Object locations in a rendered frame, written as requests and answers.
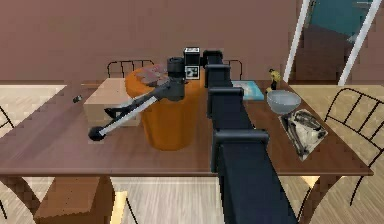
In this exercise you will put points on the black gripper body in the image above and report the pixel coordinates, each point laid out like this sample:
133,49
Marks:
176,88

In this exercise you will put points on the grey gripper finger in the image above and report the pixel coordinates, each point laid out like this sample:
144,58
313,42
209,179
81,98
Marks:
128,115
131,104

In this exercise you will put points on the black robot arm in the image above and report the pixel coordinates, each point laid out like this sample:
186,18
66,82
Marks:
246,183

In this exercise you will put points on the succulent in terracotta pot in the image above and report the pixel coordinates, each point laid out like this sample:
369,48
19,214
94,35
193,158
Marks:
166,126

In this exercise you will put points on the beige cardboard box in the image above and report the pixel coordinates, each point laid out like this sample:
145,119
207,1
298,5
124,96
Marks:
106,96

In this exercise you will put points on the small black round object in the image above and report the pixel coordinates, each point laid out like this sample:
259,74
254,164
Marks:
77,98

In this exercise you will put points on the brown wooden table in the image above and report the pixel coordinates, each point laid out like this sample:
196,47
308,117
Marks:
66,153

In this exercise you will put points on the teal book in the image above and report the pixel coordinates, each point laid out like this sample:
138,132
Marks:
251,90

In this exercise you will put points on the yellow and black figurine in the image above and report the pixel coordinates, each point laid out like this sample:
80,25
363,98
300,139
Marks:
274,77

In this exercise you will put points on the grey bowl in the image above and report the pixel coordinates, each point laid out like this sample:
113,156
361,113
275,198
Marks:
283,101

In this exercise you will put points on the white door frame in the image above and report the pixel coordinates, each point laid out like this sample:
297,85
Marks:
298,40

